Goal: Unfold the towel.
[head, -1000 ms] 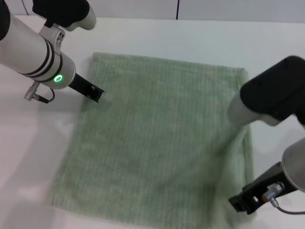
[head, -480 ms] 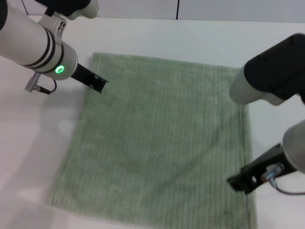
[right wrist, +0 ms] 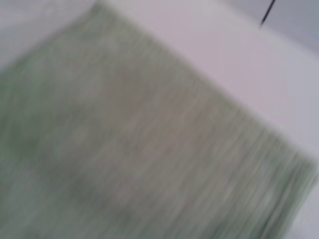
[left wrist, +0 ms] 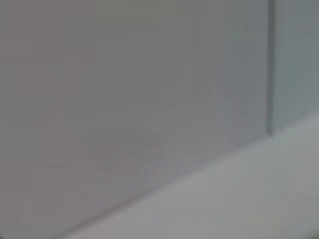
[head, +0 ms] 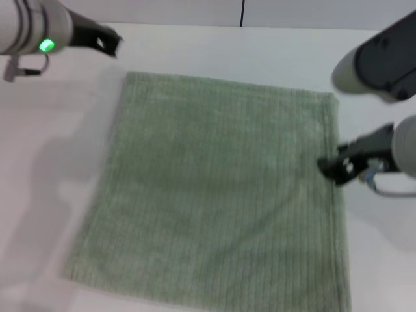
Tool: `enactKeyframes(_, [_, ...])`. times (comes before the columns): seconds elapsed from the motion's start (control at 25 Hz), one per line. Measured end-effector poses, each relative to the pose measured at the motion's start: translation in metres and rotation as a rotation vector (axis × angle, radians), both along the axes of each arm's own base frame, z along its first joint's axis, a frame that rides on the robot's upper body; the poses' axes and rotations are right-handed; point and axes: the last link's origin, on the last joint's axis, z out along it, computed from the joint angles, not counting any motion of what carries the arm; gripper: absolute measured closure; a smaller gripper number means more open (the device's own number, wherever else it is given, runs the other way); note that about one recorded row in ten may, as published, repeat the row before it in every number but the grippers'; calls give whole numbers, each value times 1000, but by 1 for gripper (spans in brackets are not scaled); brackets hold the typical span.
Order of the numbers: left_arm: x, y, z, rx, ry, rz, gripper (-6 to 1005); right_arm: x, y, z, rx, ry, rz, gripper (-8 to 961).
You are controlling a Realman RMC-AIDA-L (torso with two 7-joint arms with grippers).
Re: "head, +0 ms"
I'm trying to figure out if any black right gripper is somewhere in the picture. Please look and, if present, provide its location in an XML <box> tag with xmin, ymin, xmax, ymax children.
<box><xmin>316</xmin><ymin>122</ymin><xmax>401</xmax><ymax>187</ymax></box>

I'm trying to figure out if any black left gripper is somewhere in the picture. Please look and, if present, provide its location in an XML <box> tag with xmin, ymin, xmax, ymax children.
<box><xmin>66</xmin><ymin>9</ymin><xmax>125</xmax><ymax>59</ymax></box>

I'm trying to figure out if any green ribbed towel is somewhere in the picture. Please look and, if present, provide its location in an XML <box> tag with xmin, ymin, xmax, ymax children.
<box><xmin>60</xmin><ymin>71</ymin><xmax>354</xmax><ymax>312</ymax></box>

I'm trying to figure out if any right wrist camera housing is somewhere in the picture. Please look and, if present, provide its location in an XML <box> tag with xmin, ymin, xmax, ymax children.
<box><xmin>331</xmin><ymin>10</ymin><xmax>416</xmax><ymax>105</ymax></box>

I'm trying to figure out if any right arm cable with plug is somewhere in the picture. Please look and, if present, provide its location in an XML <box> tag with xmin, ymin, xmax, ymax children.
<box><xmin>358</xmin><ymin>159</ymin><xmax>416</xmax><ymax>198</ymax></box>

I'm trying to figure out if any arm cable with plug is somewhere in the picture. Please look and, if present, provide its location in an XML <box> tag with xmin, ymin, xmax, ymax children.
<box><xmin>2</xmin><ymin>53</ymin><xmax>50</xmax><ymax>83</ymax></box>
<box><xmin>358</xmin><ymin>159</ymin><xmax>416</xmax><ymax>198</ymax></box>

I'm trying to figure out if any left arm cable with plug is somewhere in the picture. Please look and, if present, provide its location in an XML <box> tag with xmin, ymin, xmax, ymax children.
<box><xmin>2</xmin><ymin>53</ymin><xmax>50</xmax><ymax>83</ymax></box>

